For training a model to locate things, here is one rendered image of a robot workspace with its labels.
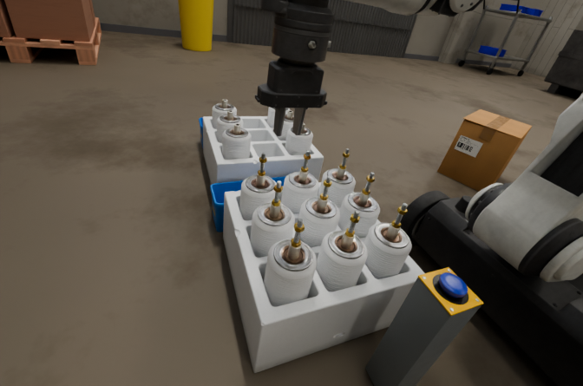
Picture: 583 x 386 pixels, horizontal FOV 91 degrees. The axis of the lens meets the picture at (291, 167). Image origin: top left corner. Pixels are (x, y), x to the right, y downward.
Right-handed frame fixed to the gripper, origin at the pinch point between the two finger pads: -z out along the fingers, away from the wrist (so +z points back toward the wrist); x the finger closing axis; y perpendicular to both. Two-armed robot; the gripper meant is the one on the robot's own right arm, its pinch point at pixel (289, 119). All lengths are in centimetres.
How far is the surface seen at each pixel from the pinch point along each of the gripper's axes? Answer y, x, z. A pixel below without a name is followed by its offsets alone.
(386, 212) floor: -19, -55, -48
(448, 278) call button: 28.3, -18.7, -15.0
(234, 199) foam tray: -15.6, 5.6, -29.9
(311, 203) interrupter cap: -1.7, -9.9, -22.6
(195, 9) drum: -295, -10, -7
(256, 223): 1.3, 4.6, -23.5
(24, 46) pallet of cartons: -211, 109, -36
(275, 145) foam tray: -47, -16, -31
